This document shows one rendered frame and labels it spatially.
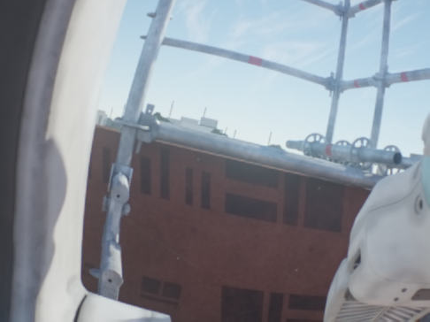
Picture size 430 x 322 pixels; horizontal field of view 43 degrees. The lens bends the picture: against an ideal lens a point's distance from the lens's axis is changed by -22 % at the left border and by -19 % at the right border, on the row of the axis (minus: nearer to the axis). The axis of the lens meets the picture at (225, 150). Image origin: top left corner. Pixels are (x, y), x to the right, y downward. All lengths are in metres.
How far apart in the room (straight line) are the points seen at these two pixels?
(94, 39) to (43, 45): 0.02
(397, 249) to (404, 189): 0.03
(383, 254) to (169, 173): 1.83
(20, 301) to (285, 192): 1.95
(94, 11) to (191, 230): 1.92
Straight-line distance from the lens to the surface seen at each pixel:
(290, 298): 2.21
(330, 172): 2.03
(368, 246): 0.25
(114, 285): 1.32
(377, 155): 2.11
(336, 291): 0.31
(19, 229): 0.19
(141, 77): 1.92
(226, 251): 2.11
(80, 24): 0.17
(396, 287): 0.26
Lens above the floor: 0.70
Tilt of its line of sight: level
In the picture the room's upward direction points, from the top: 13 degrees clockwise
